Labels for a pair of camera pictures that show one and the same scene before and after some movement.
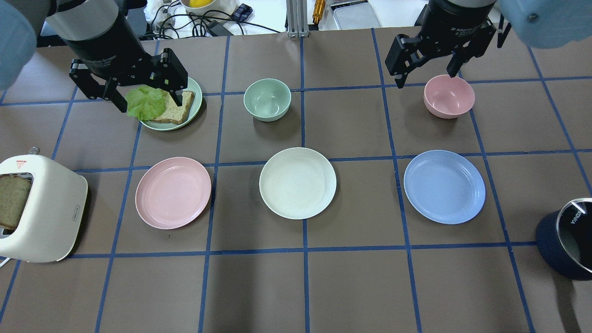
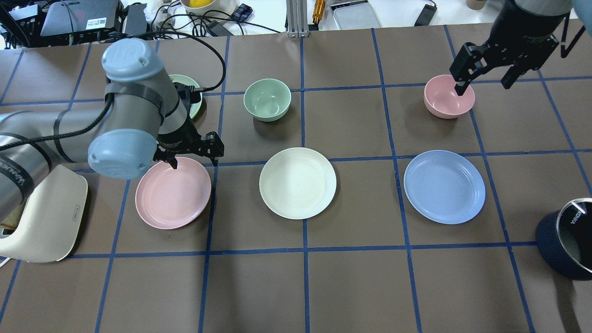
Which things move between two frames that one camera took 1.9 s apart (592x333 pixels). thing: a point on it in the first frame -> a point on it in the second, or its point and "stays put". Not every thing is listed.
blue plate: x=445 y=187 stays put
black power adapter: x=218 y=29 stays put
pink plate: x=171 y=193 stays put
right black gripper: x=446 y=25 -> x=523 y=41
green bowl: x=267 y=100 stays put
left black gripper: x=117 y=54 -> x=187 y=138
